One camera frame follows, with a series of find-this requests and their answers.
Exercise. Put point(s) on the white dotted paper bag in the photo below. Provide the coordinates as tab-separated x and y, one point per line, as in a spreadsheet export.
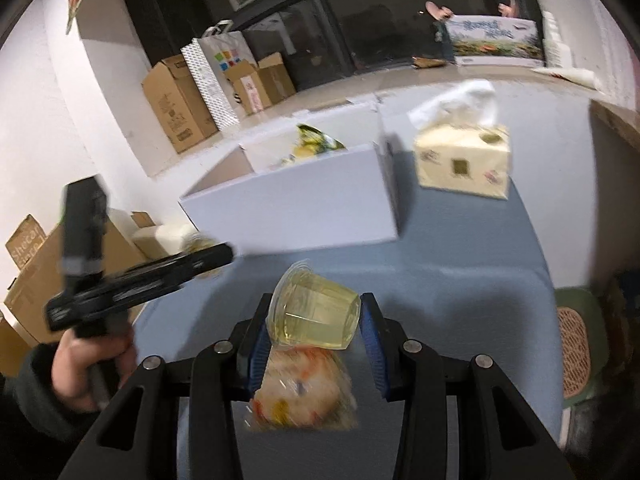
209	58

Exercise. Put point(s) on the blue grey table mat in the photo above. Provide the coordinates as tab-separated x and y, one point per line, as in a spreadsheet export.
466	276

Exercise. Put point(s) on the orange patterned snack bag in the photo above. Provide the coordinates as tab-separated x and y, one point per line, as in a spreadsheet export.
304	388

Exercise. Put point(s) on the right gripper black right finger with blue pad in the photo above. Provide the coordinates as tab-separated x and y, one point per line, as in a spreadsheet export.
499	434

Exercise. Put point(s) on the long printed landscape box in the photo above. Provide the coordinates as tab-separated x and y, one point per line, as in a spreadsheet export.
493	40

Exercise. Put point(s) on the person's left hand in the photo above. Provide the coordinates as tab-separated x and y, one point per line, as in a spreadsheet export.
73	358

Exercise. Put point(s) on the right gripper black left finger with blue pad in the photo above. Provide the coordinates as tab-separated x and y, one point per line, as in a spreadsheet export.
136	435

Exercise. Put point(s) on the small open cardboard box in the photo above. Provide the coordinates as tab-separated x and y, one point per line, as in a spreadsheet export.
261	86

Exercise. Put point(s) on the clear yellow jelly cup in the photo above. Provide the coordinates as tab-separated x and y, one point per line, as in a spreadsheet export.
308	310

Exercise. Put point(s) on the black sleeve forearm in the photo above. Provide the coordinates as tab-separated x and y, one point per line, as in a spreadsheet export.
36	429

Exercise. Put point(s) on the tall brown cardboard box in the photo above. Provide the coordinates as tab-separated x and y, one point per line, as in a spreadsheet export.
177	104

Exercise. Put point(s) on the brown cardboard boxes at left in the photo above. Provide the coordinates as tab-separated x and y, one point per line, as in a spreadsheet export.
40	280

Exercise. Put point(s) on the green stool with mesh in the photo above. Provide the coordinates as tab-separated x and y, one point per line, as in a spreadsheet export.
584	344

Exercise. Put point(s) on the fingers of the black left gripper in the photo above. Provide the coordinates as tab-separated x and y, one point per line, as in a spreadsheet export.
175	271

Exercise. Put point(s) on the white cardboard storage box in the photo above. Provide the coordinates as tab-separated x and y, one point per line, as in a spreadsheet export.
260	202

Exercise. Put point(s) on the yellow foil snack bag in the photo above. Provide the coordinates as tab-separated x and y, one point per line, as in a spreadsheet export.
312	142

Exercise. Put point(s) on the cream tissue pack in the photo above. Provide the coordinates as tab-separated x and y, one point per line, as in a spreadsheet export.
459	145

